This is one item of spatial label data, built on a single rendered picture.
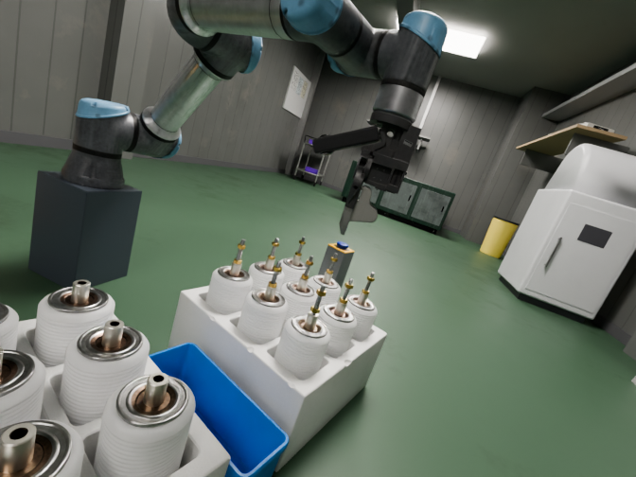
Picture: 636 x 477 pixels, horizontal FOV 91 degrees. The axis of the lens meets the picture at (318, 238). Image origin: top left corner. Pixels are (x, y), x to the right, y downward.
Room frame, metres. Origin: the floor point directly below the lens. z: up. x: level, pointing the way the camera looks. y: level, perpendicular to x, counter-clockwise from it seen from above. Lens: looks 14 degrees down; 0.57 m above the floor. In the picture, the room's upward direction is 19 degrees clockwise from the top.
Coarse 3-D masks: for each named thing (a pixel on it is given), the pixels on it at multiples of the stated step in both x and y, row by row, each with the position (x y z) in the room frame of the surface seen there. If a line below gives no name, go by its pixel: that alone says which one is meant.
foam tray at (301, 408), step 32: (192, 320) 0.63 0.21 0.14; (224, 320) 0.61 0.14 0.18; (224, 352) 0.57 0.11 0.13; (256, 352) 0.54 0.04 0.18; (352, 352) 0.65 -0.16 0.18; (256, 384) 0.52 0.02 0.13; (288, 384) 0.48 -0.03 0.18; (320, 384) 0.51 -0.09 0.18; (352, 384) 0.68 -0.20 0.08; (288, 416) 0.47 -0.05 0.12; (320, 416) 0.56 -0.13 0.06; (288, 448) 0.47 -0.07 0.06
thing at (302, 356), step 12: (288, 324) 0.56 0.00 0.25; (288, 336) 0.54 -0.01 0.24; (300, 336) 0.53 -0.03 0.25; (276, 348) 0.57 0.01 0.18; (288, 348) 0.53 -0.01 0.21; (300, 348) 0.52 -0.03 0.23; (312, 348) 0.53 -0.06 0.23; (324, 348) 0.54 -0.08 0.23; (276, 360) 0.54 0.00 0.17; (288, 360) 0.53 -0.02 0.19; (300, 360) 0.52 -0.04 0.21; (312, 360) 0.53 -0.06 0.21; (300, 372) 0.52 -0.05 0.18; (312, 372) 0.54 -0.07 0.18
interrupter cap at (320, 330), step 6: (294, 318) 0.58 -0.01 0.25; (300, 318) 0.58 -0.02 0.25; (306, 318) 0.59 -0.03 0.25; (294, 324) 0.56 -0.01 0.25; (300, 324) 0.57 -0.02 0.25; (318, 324) 0.59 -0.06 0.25; (324, 324) 0.59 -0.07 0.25; (300, 330) 0.54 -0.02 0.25; (306, 330) 0.55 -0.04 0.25; (312, 330) 0.56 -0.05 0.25; (318, 330) 0.56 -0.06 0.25; (324, 330) 0.57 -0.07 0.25; (312, 336) 0.53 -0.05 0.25; (318, 336) 0.54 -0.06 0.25; (324, 336) 0.55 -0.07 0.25
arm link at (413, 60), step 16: (416, 16) 0.54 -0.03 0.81; (432, 16) 0.54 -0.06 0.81; (400, 32) 0.56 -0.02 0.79; (416, 32) 0.54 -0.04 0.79; (432, 32) 0.54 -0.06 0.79; (384, 48) 0.56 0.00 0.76; (400, 48) 0.55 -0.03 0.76; (416, 48) 0.54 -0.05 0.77; (432, 48) 0.54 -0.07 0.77; (384, 64) 0.57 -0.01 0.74; (400, 64) 0.54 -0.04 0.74; (416, 64) 0.54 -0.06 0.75; (432, 64) 0.55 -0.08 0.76; (384, 80) 0.56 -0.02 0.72; (400, 80) 0.54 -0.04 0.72; (416, 80) 0.54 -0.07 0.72
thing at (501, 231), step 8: (496, 224) 4.74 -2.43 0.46; (504, 224) 4.67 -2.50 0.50; (512, 224) 4.65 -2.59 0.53; (488, 232) 4.82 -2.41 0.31; (496, 232) 4.71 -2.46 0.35; (504, 232) 4.66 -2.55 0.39; (512, 232) 4.68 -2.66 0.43; (488, 240) 4.76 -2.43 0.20; (496, 240) 4.69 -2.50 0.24; (504, 240) 4.67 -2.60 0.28; (488, 248) 4.72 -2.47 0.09; (496, 248) 4.68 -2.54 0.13; (504, 248) 4.71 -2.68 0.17; (496, 256) 4.68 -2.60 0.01
